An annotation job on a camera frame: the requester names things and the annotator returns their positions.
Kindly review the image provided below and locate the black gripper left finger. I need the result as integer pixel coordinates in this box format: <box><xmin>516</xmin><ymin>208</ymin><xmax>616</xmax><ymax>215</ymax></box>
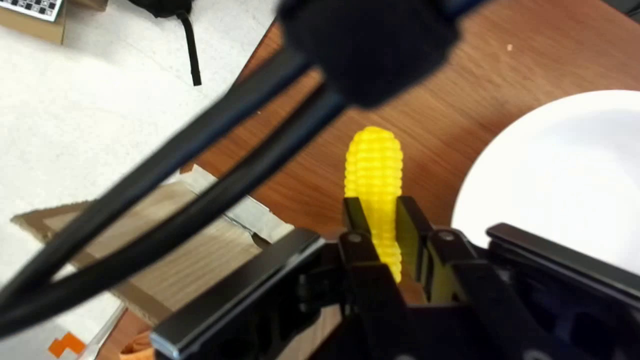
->
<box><xmin>335</xmin><ymin>197</ymin><xmax>405</xmax><ymax>324</ymax></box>

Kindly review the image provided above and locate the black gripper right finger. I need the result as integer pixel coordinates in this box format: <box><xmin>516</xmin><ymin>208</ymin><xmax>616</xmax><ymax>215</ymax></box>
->
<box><xmin>396</xmin><ymin>195</ymin><xmax>484</xmax><ymax>306</ymax></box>

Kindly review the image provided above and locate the yellow toy corn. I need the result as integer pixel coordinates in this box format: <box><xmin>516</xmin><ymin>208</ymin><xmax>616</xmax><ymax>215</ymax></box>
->
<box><xmin>341</xmin><ymin>125</ymin><xmax>405</xmax><ymax>284</ymax></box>

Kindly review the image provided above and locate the white plate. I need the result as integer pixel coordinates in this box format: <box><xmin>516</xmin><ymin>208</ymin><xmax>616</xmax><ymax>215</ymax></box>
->
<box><xmin>450</xmin><ymin>88</ymin><xmax>640</xmax><ymax>276</ymax></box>

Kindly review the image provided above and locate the brown cardboard box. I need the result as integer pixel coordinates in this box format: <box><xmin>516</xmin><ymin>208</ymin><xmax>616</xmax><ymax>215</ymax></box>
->
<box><xmin>9</xmin><ymin>162</ymin><xmax>296</xmax><ymax>328</ymax></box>

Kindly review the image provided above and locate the checkerboard marker box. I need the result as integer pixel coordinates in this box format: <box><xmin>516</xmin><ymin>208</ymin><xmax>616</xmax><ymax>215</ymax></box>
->
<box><xmin>0</xmin><ymin>0</ymin><xmax>69</xmax><ymax>49</ymax></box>

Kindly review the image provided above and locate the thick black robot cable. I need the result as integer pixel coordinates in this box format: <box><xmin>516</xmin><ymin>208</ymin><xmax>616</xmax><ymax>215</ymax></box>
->
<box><xmin>0</xmin><ymin>85</ymin><xmax>347</xmax><ymax>340</ymax></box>
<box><xmin>0</xmin><ymin>47</ymin><xmax>315</xmax><ymax>316</ymax></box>

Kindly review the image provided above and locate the black velcro cable wrap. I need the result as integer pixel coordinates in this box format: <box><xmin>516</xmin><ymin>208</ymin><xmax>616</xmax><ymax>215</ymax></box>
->
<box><xmin>276</xmin><ymin>0</ymin><xmax>463</xmax><ymax>111</ymax></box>

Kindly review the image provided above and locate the black device with cord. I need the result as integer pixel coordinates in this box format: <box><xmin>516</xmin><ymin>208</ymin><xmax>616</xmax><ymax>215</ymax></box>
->
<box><xmin>126</xmin><ymin>0</ymin><xmax>204</xmax><ymax>88</ymax></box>

